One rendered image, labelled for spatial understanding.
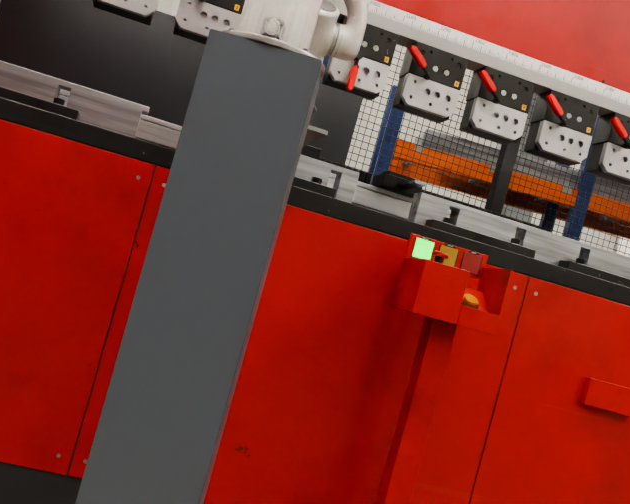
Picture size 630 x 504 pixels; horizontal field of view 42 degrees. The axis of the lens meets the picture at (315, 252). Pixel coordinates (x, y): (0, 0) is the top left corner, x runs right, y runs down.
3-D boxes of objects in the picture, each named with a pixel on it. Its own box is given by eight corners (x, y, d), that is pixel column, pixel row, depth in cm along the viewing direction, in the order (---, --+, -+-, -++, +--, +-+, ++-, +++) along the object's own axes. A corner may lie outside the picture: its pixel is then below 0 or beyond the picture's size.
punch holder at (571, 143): (537, 147, 220) (552, 88, 220) (522, 150, 228) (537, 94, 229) (585, 163, 223) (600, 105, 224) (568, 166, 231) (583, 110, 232)
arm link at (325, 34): (324, 53, 193) (286, 41, 191) (343, 2, 185) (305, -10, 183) (325, 70, 187) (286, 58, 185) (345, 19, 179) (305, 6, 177)
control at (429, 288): (411, 312, 177) (433, 232, 178) (390, 306, 193) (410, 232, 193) (495, 335, 181) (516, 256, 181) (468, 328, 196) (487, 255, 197)
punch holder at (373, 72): (328, 77, 206) (345, 14, 207) (320, 83, 215) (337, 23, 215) (382, 95, 210) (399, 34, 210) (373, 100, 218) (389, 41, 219)
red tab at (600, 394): (583, 404, 211) (590, 377, 211) (579, 402, 213) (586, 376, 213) (633, 417, 214) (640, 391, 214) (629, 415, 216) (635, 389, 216)
